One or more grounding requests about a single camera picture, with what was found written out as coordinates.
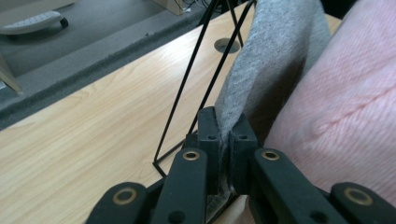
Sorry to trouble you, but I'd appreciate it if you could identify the white chair base with caster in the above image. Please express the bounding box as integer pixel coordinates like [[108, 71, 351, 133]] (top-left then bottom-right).
[[0, 10, 70, 35]]

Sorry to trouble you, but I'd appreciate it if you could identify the grey cloth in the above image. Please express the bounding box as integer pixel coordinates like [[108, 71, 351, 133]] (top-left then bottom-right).
[[205, 0, 332, 218]]

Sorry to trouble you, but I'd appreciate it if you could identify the pink knitted cloth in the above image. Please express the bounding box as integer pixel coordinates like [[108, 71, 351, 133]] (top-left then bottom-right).
[[264, 0, 396, 208]]

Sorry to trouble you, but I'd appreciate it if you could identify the grey table cable grommet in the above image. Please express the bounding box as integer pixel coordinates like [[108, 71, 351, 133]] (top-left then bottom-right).
[[213, 37, 242, 54]]

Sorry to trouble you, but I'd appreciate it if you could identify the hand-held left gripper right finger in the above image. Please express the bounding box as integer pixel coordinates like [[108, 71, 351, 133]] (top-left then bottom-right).
[[228, 113, 260, 194]]

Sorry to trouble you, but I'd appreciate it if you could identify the beige furniture leg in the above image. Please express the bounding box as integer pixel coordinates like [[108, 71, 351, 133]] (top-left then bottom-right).
[[0, 51, 23, 95]]

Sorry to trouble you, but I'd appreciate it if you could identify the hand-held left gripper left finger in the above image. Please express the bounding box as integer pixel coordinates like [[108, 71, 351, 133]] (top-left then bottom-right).
[[197, 105, 220, 194]]

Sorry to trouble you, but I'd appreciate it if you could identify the black wire rack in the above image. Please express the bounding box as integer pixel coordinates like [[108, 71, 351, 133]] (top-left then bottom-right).
[[152, 0, 260, 224]]

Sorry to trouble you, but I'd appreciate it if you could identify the beige box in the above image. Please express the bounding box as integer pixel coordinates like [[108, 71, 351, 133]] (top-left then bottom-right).
[[151, 0, 185, 16]]

